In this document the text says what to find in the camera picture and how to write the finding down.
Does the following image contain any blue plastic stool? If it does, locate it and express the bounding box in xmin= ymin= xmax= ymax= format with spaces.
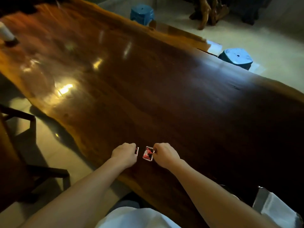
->
xmin=130 ymin=4 xmax=155 ymax=26
xmin=218 ymin=48 xmax=253 ymax=70

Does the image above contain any person's right hand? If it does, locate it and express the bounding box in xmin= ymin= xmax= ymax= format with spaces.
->
xmin=153 ymin=143 xmax=181 ymax=170

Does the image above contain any white plastic bag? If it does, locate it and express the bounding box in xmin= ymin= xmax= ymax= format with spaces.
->
xmin=252 ymin=186 xmax=304 ymax=228

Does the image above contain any person's left hand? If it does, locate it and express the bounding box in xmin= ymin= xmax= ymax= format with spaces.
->
xmin=111 ymin=143 xmax=138 ymax=169

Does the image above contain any person's left forearm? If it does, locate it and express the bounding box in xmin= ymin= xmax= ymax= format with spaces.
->
xmin=21 ymin=157 xmax=130 ymax=228

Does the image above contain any person's white shirt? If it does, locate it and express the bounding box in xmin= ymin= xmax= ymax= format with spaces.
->
xmin=95 ymin=206 xmax=181 ymax=228

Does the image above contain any wooden root carving stand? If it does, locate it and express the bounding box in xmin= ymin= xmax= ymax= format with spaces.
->
xmin=189 ymin=0 xmax=230 ymax=30

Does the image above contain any person's right forearm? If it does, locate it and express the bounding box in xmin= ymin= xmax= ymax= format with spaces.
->
xmin=168 ymin=159 xmax=281 ymax=228

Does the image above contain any dark wooden chair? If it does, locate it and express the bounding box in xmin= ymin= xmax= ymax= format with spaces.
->
xmin=0 ymin=104 xmax=71 ymax=213

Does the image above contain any white cylinder with dark base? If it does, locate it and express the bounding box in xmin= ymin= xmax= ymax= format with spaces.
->
xmin=0 ymin=21 xmax=20 ymax=48

